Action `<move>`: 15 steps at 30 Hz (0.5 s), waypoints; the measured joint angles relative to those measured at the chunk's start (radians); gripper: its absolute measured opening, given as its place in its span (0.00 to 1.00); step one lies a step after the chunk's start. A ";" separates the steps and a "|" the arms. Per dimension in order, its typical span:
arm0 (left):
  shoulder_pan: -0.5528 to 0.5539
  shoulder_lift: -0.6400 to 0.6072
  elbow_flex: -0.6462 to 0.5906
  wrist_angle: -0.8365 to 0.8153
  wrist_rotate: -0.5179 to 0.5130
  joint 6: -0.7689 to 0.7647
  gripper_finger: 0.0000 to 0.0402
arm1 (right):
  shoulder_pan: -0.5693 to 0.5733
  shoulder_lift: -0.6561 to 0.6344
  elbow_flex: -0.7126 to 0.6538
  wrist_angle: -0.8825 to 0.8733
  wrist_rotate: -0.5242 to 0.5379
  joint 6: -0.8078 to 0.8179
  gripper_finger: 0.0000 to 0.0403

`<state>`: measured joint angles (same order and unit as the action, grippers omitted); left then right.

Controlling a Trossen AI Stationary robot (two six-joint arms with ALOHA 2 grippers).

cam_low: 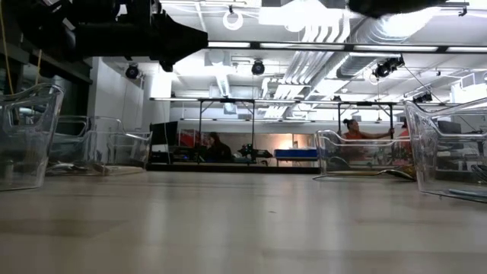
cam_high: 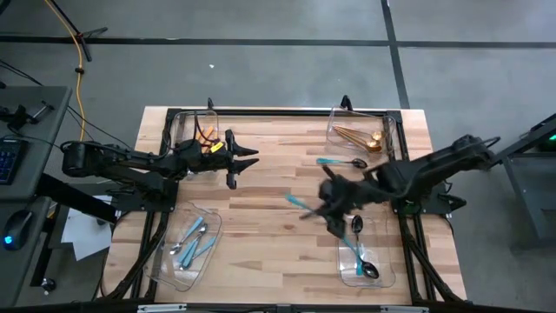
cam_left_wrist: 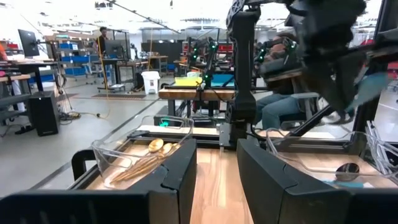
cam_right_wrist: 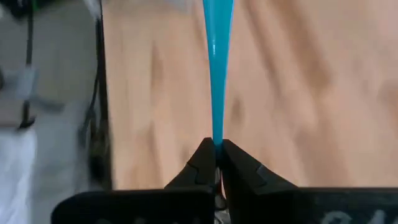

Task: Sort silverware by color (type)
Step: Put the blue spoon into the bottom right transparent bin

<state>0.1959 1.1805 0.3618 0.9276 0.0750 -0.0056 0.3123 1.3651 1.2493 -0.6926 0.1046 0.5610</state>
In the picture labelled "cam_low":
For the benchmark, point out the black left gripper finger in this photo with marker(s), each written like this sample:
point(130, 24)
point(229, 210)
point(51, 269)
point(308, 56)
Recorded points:
point(179, 47)
point(179, 32)

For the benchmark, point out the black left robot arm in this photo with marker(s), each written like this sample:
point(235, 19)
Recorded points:
point(34, 19)

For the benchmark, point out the black bystander robot arm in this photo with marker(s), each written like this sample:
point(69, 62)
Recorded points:
point(190, 152)
point(255, 153)

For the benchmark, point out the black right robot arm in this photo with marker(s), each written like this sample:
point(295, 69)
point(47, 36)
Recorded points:
point(395, 5)

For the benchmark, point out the black monitor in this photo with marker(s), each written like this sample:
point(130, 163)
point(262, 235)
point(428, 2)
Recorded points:
point(163, 135)

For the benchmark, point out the person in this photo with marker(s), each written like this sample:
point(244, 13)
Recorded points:
point(218, 150)
point(354, 134)
point(404, 133)

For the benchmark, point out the clear plastic bin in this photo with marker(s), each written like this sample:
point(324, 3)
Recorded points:
point(30, 144)
point(121, 148)
point(361, 152)
point(449, 160)

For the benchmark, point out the black beam with light strips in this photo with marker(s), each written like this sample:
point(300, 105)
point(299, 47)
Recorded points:
point(304, 45)

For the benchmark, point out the blue storage tote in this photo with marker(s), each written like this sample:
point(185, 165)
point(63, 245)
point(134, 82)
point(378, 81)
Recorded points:
point(295, 153)

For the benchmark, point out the black ceiling track light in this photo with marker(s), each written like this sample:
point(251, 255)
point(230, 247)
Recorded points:
point(386, 68)

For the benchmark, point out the black ceiling camera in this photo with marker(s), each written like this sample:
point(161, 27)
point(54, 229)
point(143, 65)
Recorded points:
point(132, 71)
point(258, 67)

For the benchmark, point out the black gantry frame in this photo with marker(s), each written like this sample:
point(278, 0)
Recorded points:
point(365, 103)
point(228, 100)

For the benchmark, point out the black aluminium table frame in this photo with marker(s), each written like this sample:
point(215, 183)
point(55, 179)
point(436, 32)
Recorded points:
point(266, 168)

